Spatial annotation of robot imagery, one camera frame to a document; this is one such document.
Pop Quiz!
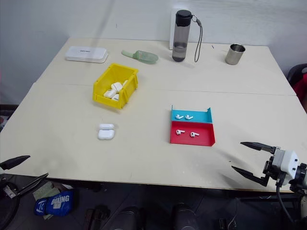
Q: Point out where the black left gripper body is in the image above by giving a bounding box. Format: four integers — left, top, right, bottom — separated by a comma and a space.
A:
0, 174, 18, 200

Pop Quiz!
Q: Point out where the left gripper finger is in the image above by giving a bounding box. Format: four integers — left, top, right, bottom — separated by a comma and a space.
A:
0, 155, 31, 171
14, 172, 49, 198

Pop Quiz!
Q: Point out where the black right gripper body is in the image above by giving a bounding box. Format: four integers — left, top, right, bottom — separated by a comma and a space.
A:
263, 145, 286, 187

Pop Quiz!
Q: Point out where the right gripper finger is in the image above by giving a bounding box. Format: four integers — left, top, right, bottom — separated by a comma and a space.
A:
231, 165, 272, 187
240, 141, 277, 154

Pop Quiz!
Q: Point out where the white earbud case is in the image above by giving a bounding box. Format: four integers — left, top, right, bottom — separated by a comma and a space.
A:
97, 123, 116, 140

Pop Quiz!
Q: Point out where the yellow plastic bin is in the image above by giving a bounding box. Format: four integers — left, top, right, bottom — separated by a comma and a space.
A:
92, 62, 140, 110

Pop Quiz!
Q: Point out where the flat white rectangular box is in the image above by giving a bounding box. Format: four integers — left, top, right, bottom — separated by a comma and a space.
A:
64, 46, 109, 64

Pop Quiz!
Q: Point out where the green paper pad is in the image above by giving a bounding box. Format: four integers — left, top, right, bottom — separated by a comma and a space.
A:
32, 181, 63, 202

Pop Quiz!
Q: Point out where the blue boxing glove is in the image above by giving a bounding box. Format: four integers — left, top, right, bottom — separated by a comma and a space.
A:
33, 190, 75, 218

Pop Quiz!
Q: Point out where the dark furniture piece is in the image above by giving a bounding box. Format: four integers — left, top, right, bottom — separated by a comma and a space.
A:
0, 103, 19, 131

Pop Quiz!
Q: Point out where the red plastic tray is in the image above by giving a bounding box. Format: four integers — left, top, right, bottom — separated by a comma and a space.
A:
169, 120, 216, 147

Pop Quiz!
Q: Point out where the blue plastic tray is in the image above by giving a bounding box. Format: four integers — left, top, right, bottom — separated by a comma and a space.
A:
170, 104, 214, 124

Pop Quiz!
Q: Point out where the red cloth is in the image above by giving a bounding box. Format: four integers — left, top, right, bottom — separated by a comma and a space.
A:
294, 73, 307, 109

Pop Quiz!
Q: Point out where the brown object on floor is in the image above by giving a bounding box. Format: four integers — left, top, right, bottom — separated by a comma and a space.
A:
86, 205, 111, 230

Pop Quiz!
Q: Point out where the dark rounded shape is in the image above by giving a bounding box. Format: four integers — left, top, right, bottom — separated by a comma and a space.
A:
172, 202, 205, 230
102, 205, 142, 230

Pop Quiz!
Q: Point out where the black chair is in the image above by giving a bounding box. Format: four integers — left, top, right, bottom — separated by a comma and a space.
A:
287, 63, 307, 88

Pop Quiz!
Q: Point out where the stainless steel cup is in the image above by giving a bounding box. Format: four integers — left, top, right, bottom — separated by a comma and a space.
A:
224, 43, 247, 66

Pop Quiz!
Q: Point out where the grey bottle with black cap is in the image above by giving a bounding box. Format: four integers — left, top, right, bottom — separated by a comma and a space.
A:
172, 9, 194, 63

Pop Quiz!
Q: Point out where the green plastic scoop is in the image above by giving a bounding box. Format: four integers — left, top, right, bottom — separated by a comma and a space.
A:
121, 49, 159, 65

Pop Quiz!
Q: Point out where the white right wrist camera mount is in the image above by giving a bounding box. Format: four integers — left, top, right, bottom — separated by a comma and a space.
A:
273, 149, 299, 186

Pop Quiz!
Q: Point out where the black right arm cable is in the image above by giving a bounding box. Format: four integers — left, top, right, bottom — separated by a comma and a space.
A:
275, 182, 297, 225

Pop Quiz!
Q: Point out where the grey bottle carry strap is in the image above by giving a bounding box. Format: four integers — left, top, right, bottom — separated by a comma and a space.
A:
191, 14, 203, 63

